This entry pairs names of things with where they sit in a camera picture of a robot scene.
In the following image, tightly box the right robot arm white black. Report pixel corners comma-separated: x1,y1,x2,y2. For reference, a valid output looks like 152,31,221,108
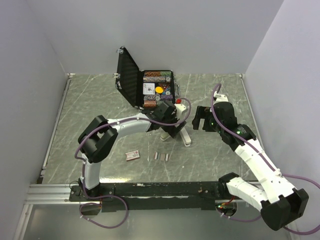
192,92,309,231

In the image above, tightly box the white card deck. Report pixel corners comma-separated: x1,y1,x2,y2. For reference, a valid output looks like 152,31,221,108
142,82,155,95

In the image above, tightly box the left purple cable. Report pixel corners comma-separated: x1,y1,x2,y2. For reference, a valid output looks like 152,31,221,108
74,97,192,230

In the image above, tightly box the black poker chip case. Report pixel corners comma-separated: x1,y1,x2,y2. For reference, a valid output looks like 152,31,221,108
113,46,179,110

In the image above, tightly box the red white staple box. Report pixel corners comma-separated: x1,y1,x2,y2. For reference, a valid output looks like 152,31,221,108
125,150,140,162

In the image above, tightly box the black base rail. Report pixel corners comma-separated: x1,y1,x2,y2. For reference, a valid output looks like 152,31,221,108
69,181,239,213

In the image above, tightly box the yellow dealer button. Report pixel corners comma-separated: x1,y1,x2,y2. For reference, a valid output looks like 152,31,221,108
155,86,164,94

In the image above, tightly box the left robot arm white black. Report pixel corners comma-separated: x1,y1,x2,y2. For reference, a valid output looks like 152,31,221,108
75,100,188,201

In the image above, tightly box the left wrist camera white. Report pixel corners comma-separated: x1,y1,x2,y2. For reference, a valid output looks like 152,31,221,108
174,98,188,122

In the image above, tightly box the aluminium frame rail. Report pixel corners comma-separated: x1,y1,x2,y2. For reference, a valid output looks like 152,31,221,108
24,183,81,205

